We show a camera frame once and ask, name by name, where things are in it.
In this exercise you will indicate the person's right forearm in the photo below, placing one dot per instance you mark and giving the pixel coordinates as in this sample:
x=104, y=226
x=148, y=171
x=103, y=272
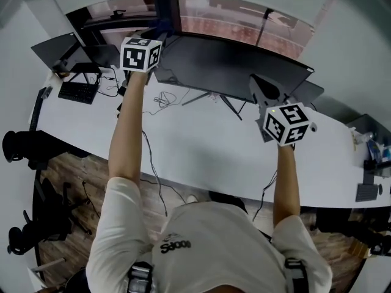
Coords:
x=285, y=188

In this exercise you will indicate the wide black curved monitor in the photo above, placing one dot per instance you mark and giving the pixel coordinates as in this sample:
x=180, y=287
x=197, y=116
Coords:
x=229, y=66

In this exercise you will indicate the grey desk divider panel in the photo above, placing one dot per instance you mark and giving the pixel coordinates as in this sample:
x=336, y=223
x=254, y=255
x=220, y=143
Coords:
x=366, y=124

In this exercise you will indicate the brown desk ornament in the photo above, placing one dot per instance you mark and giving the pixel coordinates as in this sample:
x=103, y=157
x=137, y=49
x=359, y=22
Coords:
x=61, y=69

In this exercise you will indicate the black padded seat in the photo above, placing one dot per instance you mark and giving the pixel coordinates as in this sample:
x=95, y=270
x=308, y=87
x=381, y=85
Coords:
x=78, y=282

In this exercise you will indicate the long black bar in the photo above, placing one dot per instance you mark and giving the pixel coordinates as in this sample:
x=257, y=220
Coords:
x=36, y=110

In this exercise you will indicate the black laptop stand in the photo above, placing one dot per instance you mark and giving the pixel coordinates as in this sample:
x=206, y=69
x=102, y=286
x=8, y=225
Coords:
x=87, y=69

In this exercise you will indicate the black power adapter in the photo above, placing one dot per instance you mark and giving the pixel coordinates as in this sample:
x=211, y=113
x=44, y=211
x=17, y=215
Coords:
x=122, y=91

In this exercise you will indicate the small grey device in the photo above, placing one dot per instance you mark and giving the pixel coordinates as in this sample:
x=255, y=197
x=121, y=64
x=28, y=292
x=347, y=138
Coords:
x=47, y=92

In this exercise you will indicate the black flat monitor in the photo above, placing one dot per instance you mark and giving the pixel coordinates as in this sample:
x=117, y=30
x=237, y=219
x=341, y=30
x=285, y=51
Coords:
x=102, y=55
x=58, y=50

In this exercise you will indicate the person's left forearm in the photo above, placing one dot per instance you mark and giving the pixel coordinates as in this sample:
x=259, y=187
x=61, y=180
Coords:
x=128, y=133

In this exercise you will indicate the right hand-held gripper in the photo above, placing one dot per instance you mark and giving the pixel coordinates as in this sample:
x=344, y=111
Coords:
x=285, y=124

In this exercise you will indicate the dark monitor with stand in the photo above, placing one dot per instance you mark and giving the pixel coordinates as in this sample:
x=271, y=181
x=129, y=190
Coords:
x=377, y=168

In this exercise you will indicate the black computer mouse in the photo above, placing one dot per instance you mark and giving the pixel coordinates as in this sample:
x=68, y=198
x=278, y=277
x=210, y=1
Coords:
x=380, y=188

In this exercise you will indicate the large glass window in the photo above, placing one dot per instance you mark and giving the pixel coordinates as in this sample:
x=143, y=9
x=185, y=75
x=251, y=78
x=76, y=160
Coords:
x=214, y=20

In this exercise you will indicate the small dark keyboard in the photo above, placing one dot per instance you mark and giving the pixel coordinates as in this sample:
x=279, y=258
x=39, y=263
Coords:
x=366, y=192

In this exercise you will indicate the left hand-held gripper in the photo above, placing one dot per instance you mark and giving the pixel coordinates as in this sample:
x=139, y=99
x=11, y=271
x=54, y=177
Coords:
x=133, y=58

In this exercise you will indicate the person in white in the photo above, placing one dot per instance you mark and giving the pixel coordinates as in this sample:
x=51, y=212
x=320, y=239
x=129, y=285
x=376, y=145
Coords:
x=214, y=240

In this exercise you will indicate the blue packet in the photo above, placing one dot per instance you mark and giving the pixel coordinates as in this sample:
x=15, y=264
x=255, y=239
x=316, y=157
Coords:
x=378, y=151

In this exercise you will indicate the clear plastic bottle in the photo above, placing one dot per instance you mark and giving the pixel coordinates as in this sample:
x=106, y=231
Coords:
x=366, y=136

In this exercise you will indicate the black office chair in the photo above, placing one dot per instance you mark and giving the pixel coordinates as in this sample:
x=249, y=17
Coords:
x=345, y=221
x=52, y=212
x=18, y=145

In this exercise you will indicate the black keyboard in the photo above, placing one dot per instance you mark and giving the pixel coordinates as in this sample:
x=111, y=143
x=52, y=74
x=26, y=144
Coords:
x=78, y=92

